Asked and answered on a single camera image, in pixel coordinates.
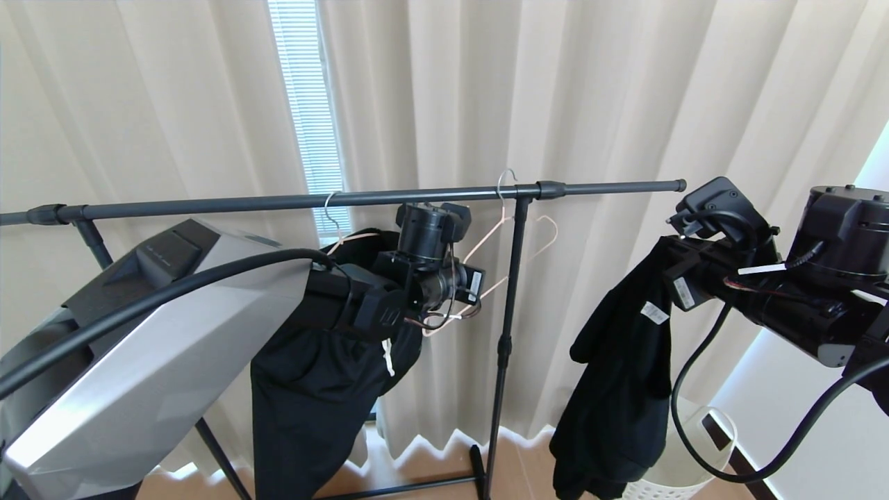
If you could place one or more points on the black shorts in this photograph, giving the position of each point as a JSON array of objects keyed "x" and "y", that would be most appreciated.
[{"x": 312, "y": 403}]

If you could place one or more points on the window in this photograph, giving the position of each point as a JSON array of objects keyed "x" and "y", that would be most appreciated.
[{"x": 305, "y": 90}]

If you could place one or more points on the black garment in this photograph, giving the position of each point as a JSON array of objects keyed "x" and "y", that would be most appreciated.
[{"x": 618, "y": 389}]

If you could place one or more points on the white laundry basket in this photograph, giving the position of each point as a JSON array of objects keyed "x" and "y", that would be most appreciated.
[{"x": 694, "y": 479}]

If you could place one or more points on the beige curtain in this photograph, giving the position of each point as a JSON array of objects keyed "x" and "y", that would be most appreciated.
[
  {"x": 555, "y": 83},
  {"x": 139, "y": 90}
]

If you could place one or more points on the pink clothes hanger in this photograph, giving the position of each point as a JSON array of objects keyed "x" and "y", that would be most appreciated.
[
  {"x": 486, "y": 239},
  {"x": 333, "y": 226}
]

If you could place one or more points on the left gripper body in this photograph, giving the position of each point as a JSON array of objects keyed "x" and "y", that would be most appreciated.
[{"x": 451, "y": 288}]

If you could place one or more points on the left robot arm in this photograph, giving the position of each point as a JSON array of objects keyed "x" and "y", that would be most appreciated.
[{"x": 153, "y": 361}]

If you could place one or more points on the black clothes rack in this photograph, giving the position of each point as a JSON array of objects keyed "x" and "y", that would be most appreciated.
[{"x": 208, "y": 205}]

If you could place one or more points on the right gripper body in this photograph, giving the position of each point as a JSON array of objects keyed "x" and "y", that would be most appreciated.
[{"x": 778, "y": 305}]

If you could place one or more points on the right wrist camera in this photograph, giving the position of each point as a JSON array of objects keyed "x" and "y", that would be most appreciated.
[{"x": 722, "y": 208}]

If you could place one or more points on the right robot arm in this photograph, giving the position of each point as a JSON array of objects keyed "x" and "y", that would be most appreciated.
[{"x": 847, "y": 229}]

